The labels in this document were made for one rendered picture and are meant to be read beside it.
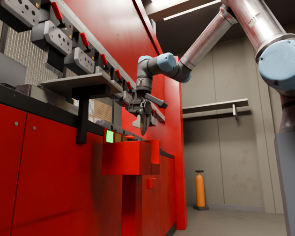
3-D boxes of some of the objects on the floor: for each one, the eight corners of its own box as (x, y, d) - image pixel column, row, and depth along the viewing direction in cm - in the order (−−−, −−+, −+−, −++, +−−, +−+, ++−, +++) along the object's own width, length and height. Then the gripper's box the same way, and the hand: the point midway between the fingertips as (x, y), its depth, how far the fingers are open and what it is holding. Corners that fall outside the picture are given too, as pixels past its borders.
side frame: (185, 230, 260) (178, 55, 316) (119, 225, 283) (122, 63, 339) (187, 225, 283) (180, 63, 339) (126, 221, 307) (129, 70, 362)
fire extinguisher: (210, 209, 410) (208, 170, 427) (207, 211, 384) (204, 170, 401) (195, 207, 423) (193, 170, 440) (191, 210, 398) (189, 170, 414)
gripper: (138, 93, 107) (134, 136, 102) (129, 86, 99) (124, 133, 94) (154, 92, 103) (151, 136, 99) (146, 85, 95) (143, 134, 91)
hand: (144, 132), depth 96 cm, fingers closed
